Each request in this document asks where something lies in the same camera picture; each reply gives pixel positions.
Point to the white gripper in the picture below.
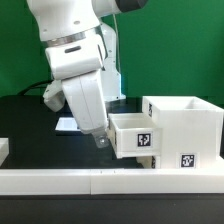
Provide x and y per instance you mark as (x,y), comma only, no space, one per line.
(78,66)

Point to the white drawer tray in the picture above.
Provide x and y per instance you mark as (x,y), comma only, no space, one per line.
(134,135)
(149,162)

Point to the white front drawer tray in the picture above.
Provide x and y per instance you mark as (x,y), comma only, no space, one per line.
(149,162)

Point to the white drawer cabinet box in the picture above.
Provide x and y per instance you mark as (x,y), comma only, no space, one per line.
(191,130)

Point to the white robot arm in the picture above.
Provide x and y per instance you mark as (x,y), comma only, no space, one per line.
(62,22)

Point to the white marker sheet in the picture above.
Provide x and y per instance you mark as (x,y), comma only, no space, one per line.
(67,124)

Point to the white front fence rail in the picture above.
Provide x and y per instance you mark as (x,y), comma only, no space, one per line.
(113,181)

